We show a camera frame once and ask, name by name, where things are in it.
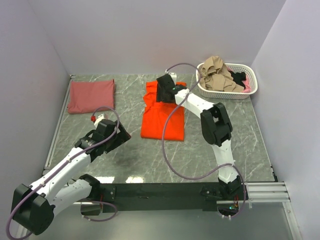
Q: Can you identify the orange t-shirt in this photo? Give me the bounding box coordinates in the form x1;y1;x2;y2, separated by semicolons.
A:
140;81;185;142

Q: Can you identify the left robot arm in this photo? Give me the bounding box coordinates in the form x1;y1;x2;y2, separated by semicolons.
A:
9;118;131;235

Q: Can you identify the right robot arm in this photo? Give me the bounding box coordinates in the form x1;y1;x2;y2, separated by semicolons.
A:
156;73;246;199

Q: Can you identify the folded pink t-shirt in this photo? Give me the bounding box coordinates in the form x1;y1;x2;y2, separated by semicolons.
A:
67;79;116;114

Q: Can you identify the beige crumpled t-shirt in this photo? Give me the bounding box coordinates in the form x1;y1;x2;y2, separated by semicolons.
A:
198;56;244;93

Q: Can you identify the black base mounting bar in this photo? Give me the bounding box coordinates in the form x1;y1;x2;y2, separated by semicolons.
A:
85;182;248;211

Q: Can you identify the black garment in basket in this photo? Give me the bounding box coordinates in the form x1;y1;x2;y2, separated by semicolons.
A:
228;70;247;89

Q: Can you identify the pink garment in basket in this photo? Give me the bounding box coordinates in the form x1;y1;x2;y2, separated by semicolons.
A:
242;79;251;94

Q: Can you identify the white plastic laundry basket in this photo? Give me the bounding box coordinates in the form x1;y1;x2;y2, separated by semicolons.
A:
195;62;259;100

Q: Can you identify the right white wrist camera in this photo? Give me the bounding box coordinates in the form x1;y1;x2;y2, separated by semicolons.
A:
166;72;177;84

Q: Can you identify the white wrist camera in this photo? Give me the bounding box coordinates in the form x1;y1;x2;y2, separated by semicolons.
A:
90;113;108;127
166;72;177;84

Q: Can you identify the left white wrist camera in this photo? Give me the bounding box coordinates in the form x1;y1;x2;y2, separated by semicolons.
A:
90;113;108;127

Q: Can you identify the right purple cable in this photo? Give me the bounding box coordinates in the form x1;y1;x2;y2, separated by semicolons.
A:
161;62;247;221

